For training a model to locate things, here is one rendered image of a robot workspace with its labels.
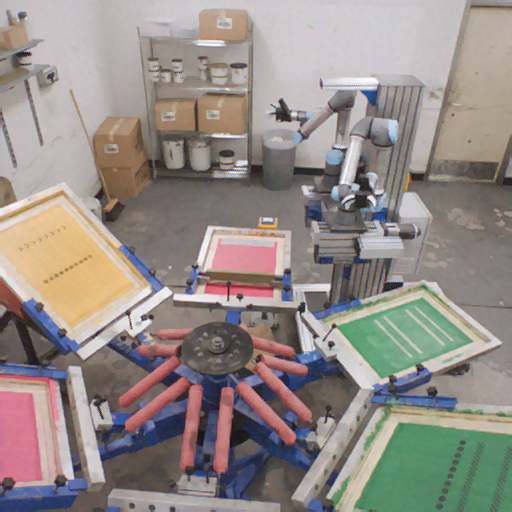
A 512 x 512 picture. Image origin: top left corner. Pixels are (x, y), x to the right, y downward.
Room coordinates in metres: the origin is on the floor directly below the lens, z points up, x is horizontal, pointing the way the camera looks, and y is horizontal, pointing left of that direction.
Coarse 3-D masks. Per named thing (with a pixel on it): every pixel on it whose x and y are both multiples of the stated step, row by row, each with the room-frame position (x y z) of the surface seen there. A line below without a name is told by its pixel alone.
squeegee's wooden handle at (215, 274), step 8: (208, 272) 2.21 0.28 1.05; (216, 272) 2.21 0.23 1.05; (224, 272) 2.21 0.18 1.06; (232, 272) 2.21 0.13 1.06; (240, 272) 2.21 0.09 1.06; (248, 272) 2.21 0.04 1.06; (256, 272) 2.21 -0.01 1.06; (264, 272) 2.21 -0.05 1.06; (224, 280) 2.21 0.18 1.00; (232, 280) 2.20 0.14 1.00; (240, 280) 2.20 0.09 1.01; (248, 280) 2.20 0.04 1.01; (256, 280) 2.19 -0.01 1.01; (264, 280) 2.19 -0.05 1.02; (272, 280) 2.19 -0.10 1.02
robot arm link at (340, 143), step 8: (352, 104) 3.08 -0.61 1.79; (344, 112) 3.08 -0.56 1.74; (344, 120) 3.08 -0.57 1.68; (336, 128) 3.11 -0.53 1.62; (344, 128) 3.08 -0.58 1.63; (336, 136) 3.10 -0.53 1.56; (344, 136) 3.08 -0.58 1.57; (336, 144) 3.09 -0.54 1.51; (344, 144) 3.08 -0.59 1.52; (344, 152) 3.07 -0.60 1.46
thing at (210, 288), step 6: (222, 246) 2.63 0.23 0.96; (216, 252) 2.56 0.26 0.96; (222, 252) 2.56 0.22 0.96; (216, 258) 2.49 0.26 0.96; (216, 264) 2.42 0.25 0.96; (204, 288) 2.18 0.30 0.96; (210, 288) 2.18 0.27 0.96; (216, 288) 2.18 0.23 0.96; (222, 288) 2.18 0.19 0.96; (234, 288) 2.18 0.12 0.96; (210, 294) 2.13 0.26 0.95; (216, 294) 2.13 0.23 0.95; (222, 294) 2.13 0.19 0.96; (234, 294) 2.13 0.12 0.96
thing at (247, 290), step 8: (264, 240) 2.72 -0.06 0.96; (272, 248) 2.62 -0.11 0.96; (272, 256) 2.53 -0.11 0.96; (272, 264) 2.44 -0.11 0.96; (272, 272) 2.35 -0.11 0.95; (240, 288) 2.18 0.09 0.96; (248, 288) 2.19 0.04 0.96; (256, 288) 2.19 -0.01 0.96; (264, 288) 2.19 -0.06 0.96; (272, 288) 2.19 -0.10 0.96; (248, 296) 2.11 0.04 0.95; (256, 296) 2.12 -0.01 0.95; (264, 296) 2.12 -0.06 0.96; (272, 296) 2.12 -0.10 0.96
